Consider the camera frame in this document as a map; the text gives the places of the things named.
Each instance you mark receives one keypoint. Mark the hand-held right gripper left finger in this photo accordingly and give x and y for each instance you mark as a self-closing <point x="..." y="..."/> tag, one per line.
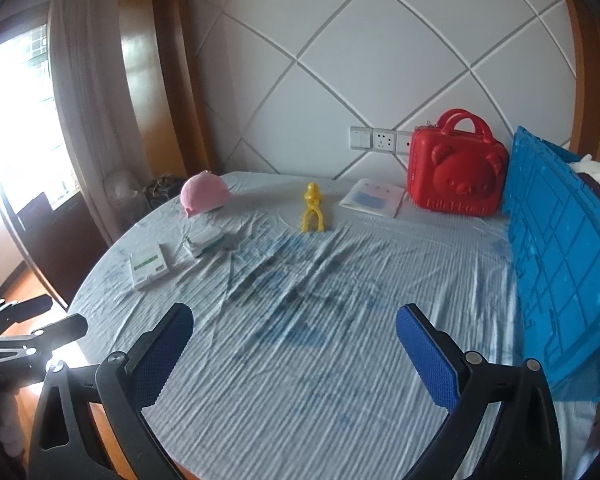
<point x="160" y="360"/>

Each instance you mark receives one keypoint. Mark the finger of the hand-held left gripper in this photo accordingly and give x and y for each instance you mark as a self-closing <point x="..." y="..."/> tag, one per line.
<point x="30" y="305"/>
<point x="67" y="327"/>

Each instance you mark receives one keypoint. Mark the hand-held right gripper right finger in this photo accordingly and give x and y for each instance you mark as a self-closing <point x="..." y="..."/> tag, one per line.
<point x="430" y="355"/>

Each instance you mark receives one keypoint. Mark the blue plastic crate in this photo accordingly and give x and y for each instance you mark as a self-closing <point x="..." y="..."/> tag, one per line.
<point x="565" y="260"/>

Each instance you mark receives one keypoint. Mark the yellow duck clip toy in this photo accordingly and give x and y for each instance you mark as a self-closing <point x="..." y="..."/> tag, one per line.
<point x="312" y="210"/>

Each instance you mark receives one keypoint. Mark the white and green flat box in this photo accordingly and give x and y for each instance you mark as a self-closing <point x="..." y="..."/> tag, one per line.
<point x="150" y="267"/>

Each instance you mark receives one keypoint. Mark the dark chair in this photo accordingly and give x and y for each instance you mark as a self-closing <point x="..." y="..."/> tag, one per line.
<point x="35" y="210"/>

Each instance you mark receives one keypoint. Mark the small white and green box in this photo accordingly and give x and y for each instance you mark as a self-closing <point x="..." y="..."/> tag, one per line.
<point x="205" y="244"/>

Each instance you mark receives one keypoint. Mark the white booklet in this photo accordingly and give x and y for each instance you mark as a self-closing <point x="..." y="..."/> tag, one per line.
<point x="372" y="197"/>

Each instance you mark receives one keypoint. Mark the woven basket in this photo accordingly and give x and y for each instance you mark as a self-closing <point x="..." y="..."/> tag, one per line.
<point x="162" y="187"/>

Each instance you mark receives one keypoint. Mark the red bear carry case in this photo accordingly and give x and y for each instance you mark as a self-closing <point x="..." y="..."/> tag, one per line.
<point x="457" y="165"/>

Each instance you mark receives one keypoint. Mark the sheer white curtain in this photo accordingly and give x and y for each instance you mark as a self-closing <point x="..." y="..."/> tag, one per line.
<point x="85" y="110"/>

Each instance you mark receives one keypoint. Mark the white wall socket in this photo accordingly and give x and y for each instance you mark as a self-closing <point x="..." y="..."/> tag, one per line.
<point x="384" y="141"/>

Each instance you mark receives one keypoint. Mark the white wall switch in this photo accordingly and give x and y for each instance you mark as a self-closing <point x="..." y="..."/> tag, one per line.
<point x="361" y="138"/>

